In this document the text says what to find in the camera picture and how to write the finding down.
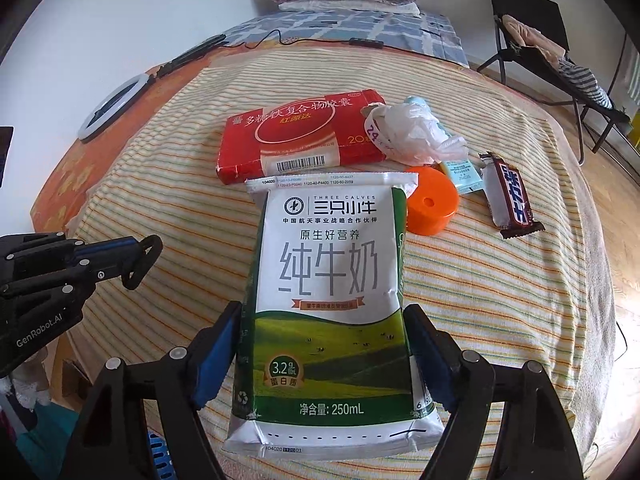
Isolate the teal cloth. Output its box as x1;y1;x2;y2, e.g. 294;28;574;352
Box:
10;402;88;480

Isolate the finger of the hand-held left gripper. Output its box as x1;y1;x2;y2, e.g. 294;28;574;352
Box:
0;232;142;267
0;235;164;307

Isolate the orange bed sheet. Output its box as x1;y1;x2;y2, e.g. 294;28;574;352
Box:
30;52;236;233

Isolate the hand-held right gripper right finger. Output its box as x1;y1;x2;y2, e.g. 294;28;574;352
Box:
402;303;586;480

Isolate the orange round plastic lid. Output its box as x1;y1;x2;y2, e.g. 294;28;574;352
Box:
406;165;460;237

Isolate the light blue tube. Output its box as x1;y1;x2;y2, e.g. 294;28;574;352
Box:
405;95;484;195

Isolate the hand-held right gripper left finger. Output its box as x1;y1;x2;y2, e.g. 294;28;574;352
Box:
60;301;243;480

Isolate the white and green milk pouch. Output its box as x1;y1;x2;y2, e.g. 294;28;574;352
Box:
222;171;443;461

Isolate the blue plastic basket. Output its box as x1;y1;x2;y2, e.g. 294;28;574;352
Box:
147;432;168;480

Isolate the brown chocolate bar wrapper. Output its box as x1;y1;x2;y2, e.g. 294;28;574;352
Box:
479;151;546;240

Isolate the beige garment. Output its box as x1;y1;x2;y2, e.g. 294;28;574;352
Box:
501;14;568;68

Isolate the white ring light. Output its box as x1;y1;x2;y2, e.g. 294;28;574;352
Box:
77;74;153;142

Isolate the striped towel blanket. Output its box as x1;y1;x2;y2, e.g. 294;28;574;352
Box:
65;47;615;480

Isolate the black folding chair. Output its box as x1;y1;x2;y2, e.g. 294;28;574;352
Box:
475;0;632;166

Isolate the red cardboard box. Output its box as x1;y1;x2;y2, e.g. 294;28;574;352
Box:
216;88;393;187

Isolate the black folded tripod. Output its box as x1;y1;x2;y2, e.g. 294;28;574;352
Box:
157;34;227;78

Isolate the black floor cable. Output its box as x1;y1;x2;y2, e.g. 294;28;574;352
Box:
612;317;632;363

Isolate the white fluffy cloth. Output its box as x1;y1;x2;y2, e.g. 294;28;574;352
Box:
0;360;53;406

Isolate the blue checked bed sheet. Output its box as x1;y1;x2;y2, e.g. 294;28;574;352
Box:
220;10;471;68

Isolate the grey striped garment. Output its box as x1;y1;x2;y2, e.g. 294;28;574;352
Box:
556;55;611;106

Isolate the white plastic bag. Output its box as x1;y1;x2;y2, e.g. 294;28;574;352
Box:
362;101;468;166

